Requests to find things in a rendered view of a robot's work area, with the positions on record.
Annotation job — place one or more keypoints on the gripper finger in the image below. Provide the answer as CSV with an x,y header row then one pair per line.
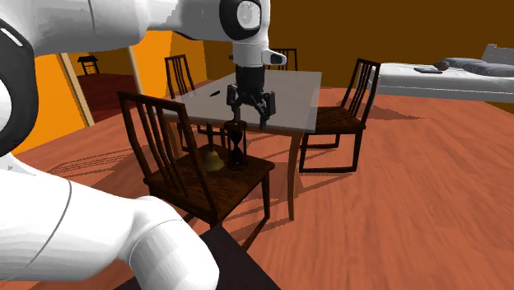
x,y
267,106
237,104

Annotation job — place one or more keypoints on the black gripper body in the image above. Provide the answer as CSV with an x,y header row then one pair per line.
x,y
249,80

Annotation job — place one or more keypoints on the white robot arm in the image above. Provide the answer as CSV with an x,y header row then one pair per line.
x,y
80,241

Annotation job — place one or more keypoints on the grey top dining table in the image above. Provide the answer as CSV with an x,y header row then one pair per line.
x,y
289,100

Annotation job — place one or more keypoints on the black pen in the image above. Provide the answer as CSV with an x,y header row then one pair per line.
x,y
215,93

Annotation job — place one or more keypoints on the brown wooden slat-back chair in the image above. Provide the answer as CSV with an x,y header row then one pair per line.
x,y
337,120
178,76
291,60
225,188

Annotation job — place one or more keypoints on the dark wooden hourglass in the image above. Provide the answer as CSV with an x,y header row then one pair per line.
x,y
237,156

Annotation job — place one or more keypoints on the brass hand bell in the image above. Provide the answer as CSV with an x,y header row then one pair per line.
x,y
214,162

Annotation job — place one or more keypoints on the small dark side table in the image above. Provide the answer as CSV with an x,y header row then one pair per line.
x,y
88,60

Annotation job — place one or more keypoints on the white bed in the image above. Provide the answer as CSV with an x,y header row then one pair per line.
x,y
421,82

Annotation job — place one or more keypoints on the dark robot stand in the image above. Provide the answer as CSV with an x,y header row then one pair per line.
x,y
241,273

